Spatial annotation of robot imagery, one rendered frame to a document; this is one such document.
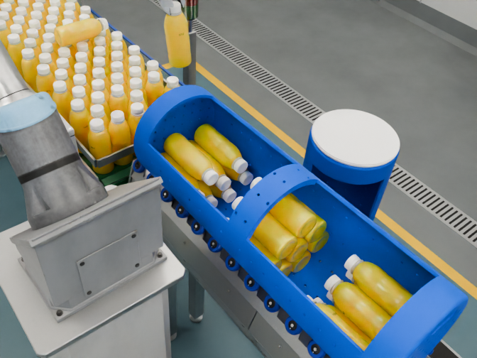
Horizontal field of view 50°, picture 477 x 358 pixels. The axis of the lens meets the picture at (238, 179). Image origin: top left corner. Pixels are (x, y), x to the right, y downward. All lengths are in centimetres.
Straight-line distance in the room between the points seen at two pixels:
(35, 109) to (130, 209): 24
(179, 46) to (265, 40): 275
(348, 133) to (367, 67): 246
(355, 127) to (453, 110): 223
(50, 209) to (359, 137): 102
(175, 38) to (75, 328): 83
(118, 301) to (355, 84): 304
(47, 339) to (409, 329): 66
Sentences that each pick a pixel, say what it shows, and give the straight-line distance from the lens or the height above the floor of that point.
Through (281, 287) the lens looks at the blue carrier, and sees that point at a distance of 112.
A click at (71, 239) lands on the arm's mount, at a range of 91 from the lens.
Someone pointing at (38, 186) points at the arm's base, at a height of 137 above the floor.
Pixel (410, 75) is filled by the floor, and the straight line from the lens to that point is 412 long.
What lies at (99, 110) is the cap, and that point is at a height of 108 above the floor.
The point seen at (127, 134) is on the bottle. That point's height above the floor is 102.
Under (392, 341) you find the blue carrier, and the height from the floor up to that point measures 119.
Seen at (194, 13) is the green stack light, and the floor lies 118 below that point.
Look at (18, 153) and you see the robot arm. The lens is 98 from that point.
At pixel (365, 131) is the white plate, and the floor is 104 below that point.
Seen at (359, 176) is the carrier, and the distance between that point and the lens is 158.
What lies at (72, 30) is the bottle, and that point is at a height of 114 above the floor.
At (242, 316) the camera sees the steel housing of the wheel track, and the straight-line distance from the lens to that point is 138.
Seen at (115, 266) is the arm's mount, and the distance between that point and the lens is 102.
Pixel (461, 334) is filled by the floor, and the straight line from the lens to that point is 260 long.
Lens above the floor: 204
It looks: 44 degrees down
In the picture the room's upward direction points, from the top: 5 degrees clockwise
